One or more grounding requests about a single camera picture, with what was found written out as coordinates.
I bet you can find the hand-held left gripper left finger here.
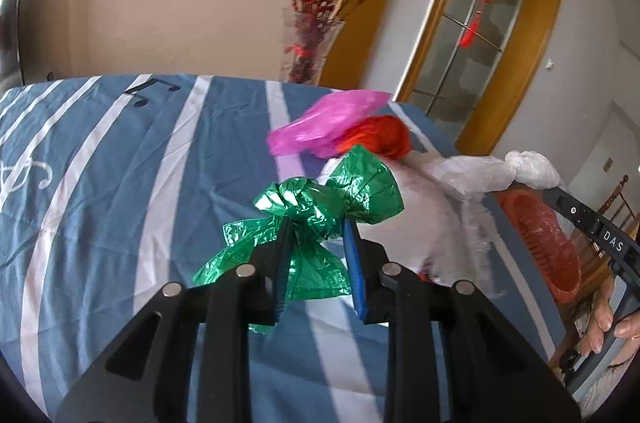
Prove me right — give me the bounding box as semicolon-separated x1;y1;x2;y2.
55;219;296;423

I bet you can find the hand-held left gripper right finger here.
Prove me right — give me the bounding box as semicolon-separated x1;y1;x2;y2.
342;219;583;423

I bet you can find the red plastic basket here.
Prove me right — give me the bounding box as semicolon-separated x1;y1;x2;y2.
497;189;583;304

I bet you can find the dark green plastic bag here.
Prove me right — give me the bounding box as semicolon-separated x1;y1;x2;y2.
192;144;405;334

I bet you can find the clear crinkled plastic bag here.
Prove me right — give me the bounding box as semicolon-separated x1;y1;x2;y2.
320;155;501;301

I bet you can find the white knotted plastic bag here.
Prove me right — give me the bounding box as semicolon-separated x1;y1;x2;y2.
424;149;562;204

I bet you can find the red plastic bag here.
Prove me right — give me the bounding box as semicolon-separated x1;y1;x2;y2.
336;115;412;161

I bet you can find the pink plastic bag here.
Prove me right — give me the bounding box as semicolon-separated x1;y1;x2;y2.
266;90;392;158

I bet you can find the person's right hand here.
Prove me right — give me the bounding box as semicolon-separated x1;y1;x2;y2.
580;273;640;354

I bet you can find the wooden chair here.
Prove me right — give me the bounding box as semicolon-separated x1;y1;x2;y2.
565;175;640;284

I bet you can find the blue striped tablecloth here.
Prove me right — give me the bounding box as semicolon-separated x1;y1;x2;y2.
0;73;568;423

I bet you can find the glass vase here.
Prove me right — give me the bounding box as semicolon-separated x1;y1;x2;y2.
282;10;346;86

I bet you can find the frosted glass sliding door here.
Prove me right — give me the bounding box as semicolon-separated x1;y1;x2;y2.
410;0;536;128

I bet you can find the black television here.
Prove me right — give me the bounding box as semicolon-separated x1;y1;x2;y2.
0;0;30;88

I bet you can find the wooden door frame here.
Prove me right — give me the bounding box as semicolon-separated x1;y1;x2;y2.
320;0;569;154

